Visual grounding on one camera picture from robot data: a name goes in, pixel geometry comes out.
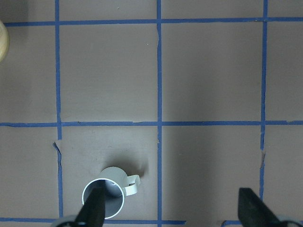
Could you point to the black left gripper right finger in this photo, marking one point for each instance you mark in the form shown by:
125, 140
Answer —
253, 211

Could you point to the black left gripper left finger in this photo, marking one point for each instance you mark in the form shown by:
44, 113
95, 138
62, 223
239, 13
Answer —
93, 210

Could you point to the light grey ribbed cup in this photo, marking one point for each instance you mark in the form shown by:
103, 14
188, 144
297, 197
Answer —
117, 185

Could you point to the wooden mug tree stand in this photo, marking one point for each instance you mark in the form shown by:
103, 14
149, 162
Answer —
4, 41

